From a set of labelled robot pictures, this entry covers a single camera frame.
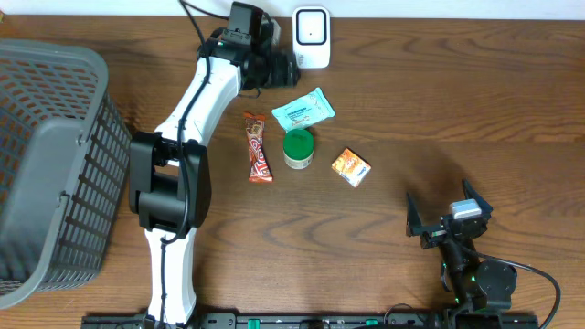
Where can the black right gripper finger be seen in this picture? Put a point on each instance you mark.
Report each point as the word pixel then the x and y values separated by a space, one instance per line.
pixel 413 216
pixel 471 193

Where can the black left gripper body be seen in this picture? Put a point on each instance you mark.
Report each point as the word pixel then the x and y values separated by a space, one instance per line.
pixel 287 69

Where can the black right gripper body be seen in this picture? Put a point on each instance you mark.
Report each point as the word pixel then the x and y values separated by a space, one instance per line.
pixel 434 235

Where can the teal wet wipes pack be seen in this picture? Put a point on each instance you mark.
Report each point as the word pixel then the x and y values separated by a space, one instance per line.
pixel 304 112

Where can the orange tissue pack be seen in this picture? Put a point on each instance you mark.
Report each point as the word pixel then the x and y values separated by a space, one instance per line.
pixel 351 167

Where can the green lid jar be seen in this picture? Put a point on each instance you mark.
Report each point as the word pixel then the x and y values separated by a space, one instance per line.
pixel 298 148

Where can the red Top chocolate bar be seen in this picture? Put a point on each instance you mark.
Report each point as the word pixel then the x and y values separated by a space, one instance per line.
pixel 259 169

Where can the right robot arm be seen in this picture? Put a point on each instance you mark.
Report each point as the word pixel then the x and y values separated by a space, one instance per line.
pixel 482 287

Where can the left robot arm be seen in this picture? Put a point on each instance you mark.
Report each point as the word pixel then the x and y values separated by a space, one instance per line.
pixel 170 185

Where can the grey plastic basket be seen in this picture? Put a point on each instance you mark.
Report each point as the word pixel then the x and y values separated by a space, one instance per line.
pixel 64 162

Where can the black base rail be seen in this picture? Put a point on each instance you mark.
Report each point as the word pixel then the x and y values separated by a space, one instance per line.
pixel 392 320

